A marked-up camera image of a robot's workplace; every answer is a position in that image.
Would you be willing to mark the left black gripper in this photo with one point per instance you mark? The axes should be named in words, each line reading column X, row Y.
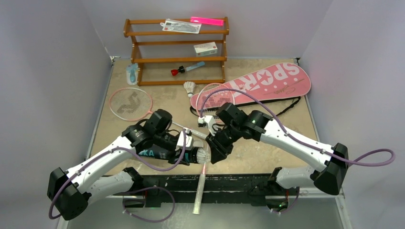
column 174, row 158

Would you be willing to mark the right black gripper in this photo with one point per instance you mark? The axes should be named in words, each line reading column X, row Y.
column 219, row 146

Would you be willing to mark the white shuttlecock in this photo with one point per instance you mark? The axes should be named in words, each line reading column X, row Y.
column 203, row 156
column 189, row 87

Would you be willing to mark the black shuttlecock tube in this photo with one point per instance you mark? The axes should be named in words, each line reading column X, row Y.
column 171, row 156

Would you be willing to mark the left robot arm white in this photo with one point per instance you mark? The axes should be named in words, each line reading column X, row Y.
column 131, row 141

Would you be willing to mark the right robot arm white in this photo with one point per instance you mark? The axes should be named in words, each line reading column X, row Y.
column 325, row 170

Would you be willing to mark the pink white badminton racket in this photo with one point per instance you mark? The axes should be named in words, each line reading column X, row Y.
column 209, row 100

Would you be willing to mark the pink badminton racket left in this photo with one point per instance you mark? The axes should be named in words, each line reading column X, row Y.
column 130, row 104

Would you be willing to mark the red black blue marker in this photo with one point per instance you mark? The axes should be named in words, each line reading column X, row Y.
column 183, row 69

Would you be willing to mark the light blue white device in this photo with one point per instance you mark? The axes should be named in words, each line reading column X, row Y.
column 132, row 74

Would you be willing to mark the wooden three-tier shelf rack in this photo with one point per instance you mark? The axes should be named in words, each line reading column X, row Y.
column 136, row 56

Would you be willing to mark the white red small box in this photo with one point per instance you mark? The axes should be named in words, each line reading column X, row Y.
column 205, row 49

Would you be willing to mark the pink sport racket bag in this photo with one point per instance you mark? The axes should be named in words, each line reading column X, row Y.
column 277, row 82

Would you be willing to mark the white packaged item on shelf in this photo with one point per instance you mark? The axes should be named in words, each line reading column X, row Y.
column 180, row 26

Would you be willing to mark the pink fluorescent bar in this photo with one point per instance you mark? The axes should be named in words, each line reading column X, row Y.
column 207, row 21

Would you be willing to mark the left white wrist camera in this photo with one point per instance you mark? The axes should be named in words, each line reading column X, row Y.
column 185, row 140

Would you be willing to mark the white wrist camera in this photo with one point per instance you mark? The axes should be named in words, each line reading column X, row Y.
column 207, row 121
column 185, row 140

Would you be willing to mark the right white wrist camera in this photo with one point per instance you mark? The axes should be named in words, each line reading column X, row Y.
column 207, row 121

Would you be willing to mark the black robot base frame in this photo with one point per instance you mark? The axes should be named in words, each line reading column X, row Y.
column 258, row 190

